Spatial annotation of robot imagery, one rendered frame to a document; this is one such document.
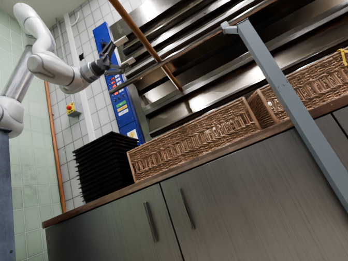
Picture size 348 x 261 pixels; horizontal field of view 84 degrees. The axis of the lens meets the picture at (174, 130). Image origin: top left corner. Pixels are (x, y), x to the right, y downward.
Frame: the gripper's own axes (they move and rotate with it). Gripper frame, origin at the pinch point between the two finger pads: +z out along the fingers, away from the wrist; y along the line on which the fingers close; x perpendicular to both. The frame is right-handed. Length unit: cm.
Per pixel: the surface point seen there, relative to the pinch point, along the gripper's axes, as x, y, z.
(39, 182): -36, 27, -113
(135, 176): -4, 58, -17
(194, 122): -3.4, 47.1, 15.4
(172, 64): -51, -18, 11
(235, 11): -38, -20, 62
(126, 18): 14.9, 1.4, 8.6
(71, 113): -47, -22, -84
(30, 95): -37, -52, -114
